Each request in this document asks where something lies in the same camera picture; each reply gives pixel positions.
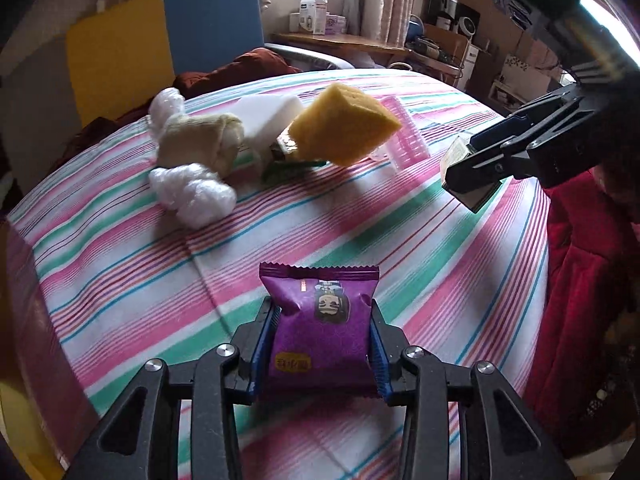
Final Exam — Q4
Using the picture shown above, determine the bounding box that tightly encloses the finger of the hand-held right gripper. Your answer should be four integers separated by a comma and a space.
467, 87, 585, 155
442, 124, 607, 196

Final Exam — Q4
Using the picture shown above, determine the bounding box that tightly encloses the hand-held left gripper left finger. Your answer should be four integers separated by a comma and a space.
64, 296, 281, 480

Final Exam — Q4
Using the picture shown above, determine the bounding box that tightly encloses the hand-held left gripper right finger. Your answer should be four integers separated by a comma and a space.
367, 299, 576, 480

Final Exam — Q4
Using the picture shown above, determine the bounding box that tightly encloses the small beige packet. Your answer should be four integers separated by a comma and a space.
439, 135, 502, 212

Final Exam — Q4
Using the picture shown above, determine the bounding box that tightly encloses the purple snack packet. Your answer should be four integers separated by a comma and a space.
258, 262, 382, 400

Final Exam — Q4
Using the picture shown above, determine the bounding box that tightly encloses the yellow sponge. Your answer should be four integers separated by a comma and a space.
289, 83, 404, 167

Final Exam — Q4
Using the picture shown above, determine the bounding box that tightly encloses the cream knit sock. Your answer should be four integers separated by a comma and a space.
157, 112, 246, 178

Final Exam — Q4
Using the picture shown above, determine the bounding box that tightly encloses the white foam block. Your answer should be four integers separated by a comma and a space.
235, 92, 306, 153

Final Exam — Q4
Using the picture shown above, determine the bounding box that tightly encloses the cluttered shelf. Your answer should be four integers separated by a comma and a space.
407, 0, 501, 91

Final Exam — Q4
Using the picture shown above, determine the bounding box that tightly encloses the red garment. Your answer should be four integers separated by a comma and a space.
522, 170, 640, 431

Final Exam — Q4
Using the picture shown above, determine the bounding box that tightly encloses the crumpled white plastic bag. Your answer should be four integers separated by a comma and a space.
148, 162, 237, 228
148, 87, 186, 136

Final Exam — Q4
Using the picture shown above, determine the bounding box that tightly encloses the wooden desk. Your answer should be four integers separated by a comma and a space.
270, 32, 411, 68

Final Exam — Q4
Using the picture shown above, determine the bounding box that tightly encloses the green cracker packet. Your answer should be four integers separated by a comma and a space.
260, 132, 328, 181

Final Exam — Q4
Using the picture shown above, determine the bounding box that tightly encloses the white carton box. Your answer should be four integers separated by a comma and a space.
302, 0, 329, 36

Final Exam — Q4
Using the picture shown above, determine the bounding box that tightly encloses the maroon blanket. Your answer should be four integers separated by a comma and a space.
172, 47, 303, 98

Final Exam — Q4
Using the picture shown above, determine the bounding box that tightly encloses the grey yellow blue headboard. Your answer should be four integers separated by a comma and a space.
0, 0, 266, 131

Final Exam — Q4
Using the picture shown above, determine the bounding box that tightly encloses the grey bed rail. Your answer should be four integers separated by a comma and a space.
265, 42, 353, 72

